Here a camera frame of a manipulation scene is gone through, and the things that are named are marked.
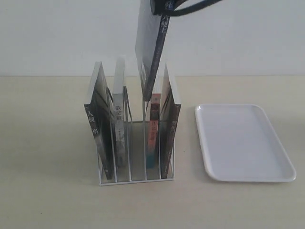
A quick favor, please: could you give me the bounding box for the blue cover moon book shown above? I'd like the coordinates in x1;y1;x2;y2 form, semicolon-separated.
135;0;170;102

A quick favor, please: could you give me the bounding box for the grey white spine book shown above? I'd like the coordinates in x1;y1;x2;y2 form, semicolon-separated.
112;56;126;167

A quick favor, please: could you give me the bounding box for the dark brown book rightmost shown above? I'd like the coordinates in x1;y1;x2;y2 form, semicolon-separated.
160;65;181;179

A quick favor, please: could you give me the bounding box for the black spine book leftmost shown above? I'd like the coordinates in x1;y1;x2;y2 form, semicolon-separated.
84;62;113;180

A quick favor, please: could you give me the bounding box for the red teal spine book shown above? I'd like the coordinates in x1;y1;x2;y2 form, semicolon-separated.
146;78;162;169

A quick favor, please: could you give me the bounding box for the white plastic tray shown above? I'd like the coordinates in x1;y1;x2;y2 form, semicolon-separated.
195;104;296;183

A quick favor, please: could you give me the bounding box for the black cable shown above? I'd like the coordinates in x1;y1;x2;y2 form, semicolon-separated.
164;0;224;18

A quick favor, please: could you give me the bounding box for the white wire book rack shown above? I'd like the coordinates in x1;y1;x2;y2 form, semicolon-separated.
97;88;175;186

